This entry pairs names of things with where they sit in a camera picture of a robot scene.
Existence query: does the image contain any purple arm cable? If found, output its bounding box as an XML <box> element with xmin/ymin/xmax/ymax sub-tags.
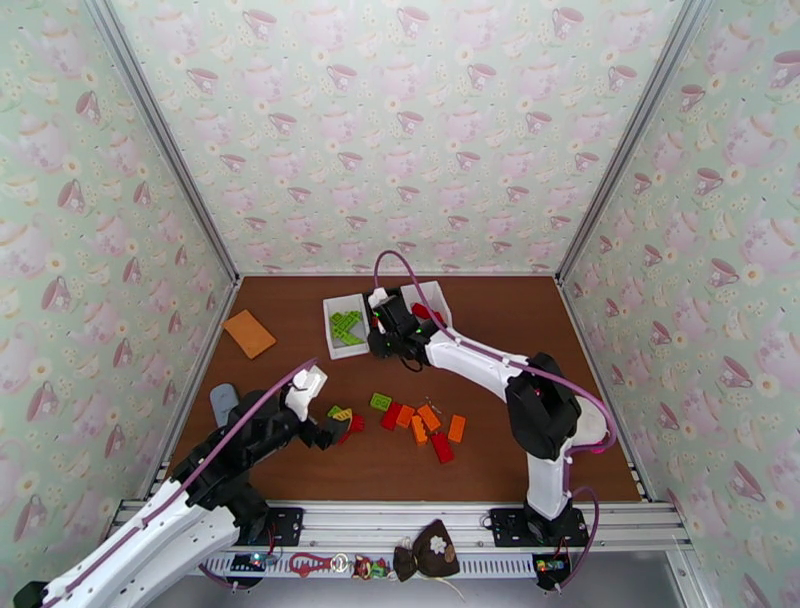
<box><xmin>37</xmin><ymin>357</ymin><xmax>320</xmax><ymax>608</ymax></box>
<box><xmin>372</xmin><ymin>250</ymin><xmax>619</xmax><ymax>592</ymax></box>

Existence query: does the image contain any brown pouch with flower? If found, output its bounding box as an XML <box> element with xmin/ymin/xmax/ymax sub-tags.
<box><xmin>392</xmin><ymin>517</ymin><xmax>462</xmax><ymax>584</ymax></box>

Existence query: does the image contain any orange-brown flat card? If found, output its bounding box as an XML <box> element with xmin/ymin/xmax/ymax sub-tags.
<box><xmin>222</xmin><ymin>309</ymin><xmax>278</xmax><ymax>361</ymax></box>

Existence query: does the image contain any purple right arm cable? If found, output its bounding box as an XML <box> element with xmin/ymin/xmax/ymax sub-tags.
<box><xmin>372</xmin><ymin>250</ymin><xmax>619</xmax><ymax>592</ymax></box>

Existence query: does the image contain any small red green toy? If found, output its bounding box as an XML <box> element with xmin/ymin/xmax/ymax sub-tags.
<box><xmin>351</xmin><ymin>554</ymin><xmax>391</xmax><ymax>581</ymax></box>

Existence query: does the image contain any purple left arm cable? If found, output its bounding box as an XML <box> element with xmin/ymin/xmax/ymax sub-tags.
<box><xmin>37</xmin><ymin>357</ymin><xmax>320</xmax><ymax>608</ymax></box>

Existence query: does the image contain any white slotted cable duct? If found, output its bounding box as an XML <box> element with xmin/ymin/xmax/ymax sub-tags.
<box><xmin>121</xmin><ymin>552</ymin><xmax>542</xmax><ymax>579</ymax></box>

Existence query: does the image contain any aluminium frame post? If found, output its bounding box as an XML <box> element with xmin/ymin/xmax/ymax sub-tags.
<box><xmin>82</xmin><ymin>0</ymin><xmax>244</xmax><ymax>284</ymax></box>
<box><xmin>554</xmin><ymin>0</ymin><xmax>715</xmax><ymax>286</ymax></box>

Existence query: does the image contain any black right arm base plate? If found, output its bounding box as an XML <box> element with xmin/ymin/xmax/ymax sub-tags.
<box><xmin>489</xmin><ymin>507</ymin><xmax>592</xmax><ymax>549</ymax></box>

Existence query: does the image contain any white plastic bin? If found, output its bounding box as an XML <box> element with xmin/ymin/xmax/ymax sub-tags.
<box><xmin>399</xmin><ymin>280</ymin><xmax>453</xmax><ymax>333</ymax></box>
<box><xmin>322</xmin><ymin>292</ymin><xmax>373</xmax><ymax>362</ymax></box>

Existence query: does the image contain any red plastic clip tool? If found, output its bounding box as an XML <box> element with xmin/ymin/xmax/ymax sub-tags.
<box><xmin>287</xmin><ymin>552</ymin><xmax>334</xmax><ymax>579</ymax></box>

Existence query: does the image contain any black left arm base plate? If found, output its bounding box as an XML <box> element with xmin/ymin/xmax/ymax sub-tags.
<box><xmin>204</xmin><ymin>507</ymin><xmax>305</xmax><ymax>553</ymax></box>

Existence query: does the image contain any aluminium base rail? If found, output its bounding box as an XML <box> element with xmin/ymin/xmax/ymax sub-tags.
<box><xmin>102</xmin><ymin>498</ymin><xmax>695</xmax><ymax>554</ymax></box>

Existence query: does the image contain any grey-blue oval object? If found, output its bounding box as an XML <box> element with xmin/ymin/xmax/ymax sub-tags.
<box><xmin>209</xmin><ymin>383</ymin><xmax>244</xmax><ymax>431</ymax></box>

